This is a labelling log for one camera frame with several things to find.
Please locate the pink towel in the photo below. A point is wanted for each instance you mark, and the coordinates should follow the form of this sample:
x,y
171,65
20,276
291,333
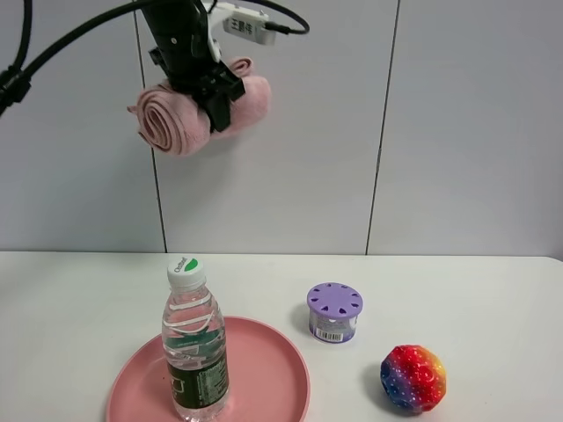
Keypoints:
x,y
173,124

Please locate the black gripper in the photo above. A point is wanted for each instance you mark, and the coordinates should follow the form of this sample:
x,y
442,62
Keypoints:
x,y
190,58

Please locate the purple lidded air freshener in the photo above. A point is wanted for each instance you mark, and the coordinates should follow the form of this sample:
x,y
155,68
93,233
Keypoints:
x,y
334,309

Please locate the clear plastic water bottle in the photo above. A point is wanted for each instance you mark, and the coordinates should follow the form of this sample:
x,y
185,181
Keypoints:
x,y
194,342

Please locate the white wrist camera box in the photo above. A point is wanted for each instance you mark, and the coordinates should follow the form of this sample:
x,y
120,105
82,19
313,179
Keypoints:
x,y
244,23

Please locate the rainbow dimpled ball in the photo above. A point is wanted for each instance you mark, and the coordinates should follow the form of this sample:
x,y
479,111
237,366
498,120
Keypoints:
x,y
413,378

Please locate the pink round plate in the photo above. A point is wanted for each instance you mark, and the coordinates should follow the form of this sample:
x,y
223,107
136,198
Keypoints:
x,y
269,379

